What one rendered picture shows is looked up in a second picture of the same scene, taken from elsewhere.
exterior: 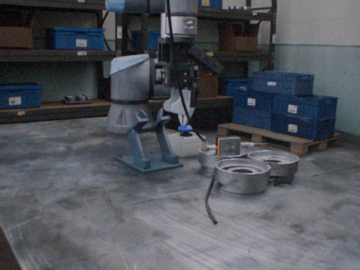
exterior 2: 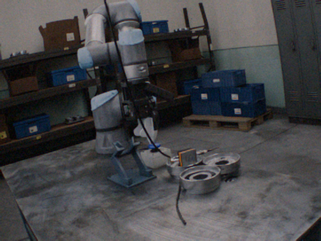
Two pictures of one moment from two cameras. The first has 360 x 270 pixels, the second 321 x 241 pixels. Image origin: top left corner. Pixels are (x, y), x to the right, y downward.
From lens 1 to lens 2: 8 cm
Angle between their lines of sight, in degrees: 1
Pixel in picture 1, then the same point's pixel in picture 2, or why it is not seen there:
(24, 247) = not seen: outside the picture
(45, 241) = not seen: outside the picture
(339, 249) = (270, 225)
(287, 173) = (233, 170)
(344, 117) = (270, 96)
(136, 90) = (112, 119)
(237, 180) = (197, 185)
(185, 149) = (156, 162)
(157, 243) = not seen: outside the picture
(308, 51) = (237, 52)
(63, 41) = (58, 79)
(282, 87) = (224, 82)
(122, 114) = (105, 139)
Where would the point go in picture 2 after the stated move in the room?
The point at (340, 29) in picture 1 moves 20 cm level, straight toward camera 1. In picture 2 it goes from (254, 34) to (254, 34)
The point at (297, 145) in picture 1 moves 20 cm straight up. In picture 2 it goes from (243, 123) to (242, 109)
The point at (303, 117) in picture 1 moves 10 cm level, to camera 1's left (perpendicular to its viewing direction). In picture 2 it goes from (243, 102) to (237, 103)
